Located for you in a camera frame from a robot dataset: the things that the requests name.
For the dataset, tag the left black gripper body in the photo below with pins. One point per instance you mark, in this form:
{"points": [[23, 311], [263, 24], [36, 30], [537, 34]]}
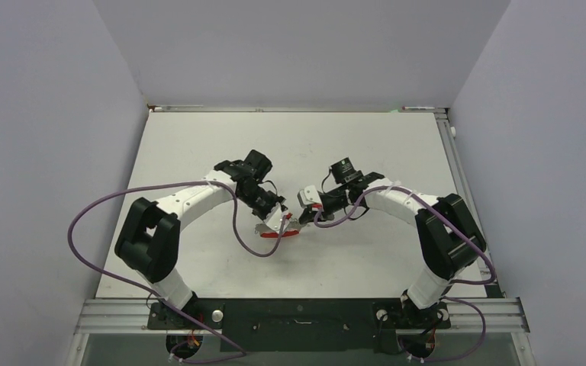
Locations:
{"points": [[261, 201]]}

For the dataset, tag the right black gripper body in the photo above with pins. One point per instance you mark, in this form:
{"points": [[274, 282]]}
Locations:
{"points": [[333, 201]]}

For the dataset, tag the red-handled metal key holder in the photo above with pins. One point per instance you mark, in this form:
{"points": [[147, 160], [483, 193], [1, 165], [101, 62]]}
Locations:
{"points": [[263, 231]]}

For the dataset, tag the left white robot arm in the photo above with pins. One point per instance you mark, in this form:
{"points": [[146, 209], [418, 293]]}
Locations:
{"points": [[149, 238]]}

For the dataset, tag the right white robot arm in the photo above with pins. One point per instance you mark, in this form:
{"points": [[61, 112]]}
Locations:
{"points": [[450, 239]]}

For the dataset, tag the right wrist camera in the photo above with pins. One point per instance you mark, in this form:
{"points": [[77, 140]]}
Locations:
{"points": [[309, 197]]}

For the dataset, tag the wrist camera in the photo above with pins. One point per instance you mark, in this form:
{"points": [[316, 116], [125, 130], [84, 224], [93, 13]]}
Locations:
{"points": [[309, 197], [278, 219]]}

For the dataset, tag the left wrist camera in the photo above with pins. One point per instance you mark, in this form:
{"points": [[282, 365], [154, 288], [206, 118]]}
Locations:
{"points": [[278, 219]]}

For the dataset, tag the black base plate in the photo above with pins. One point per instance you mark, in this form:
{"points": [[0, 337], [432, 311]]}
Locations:
{"points": [[306, 325]]}

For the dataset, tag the aluminium back rail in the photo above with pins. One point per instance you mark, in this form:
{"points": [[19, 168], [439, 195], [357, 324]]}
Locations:
{"points": [[328, 109]]}

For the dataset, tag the aluminium right rail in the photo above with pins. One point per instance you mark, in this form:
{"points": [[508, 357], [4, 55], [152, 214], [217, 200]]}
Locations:
{"points": [[448, 137]]}

